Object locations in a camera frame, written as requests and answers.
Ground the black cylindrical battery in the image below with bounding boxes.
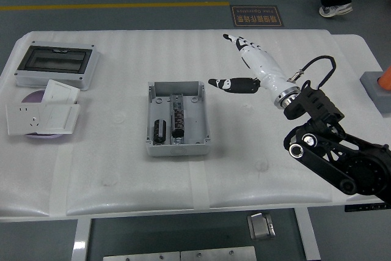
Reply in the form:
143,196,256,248
170,94,185,139
152,118,168,145

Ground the white switch panel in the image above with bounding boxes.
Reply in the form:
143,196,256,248
42,79,81,105
39,103,81,135

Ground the grey box with dark window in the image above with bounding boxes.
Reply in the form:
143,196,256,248
14,40,101,91

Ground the white socket panel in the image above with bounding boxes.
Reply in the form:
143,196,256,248
5,103,47,136

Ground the white foam mat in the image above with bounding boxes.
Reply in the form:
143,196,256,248
0,30,384,216

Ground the black table control panel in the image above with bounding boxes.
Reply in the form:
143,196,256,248
345,203,391,213

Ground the purple round plate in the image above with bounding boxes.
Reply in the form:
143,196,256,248
21,89,62,139

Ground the grey block base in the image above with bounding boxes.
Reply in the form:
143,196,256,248
359,71,391,117

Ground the silver metal bracket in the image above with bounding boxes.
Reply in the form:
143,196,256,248
247,212,276,241

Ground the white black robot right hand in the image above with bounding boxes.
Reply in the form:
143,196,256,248
208,33,296,98

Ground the grey open plastic box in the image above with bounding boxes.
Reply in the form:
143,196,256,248
145,81,213,157

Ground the white table frame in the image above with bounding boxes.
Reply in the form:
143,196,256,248
73,207,321,261

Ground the grey metal plate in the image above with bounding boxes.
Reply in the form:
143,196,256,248
103,251,181,261
180,246,257,261

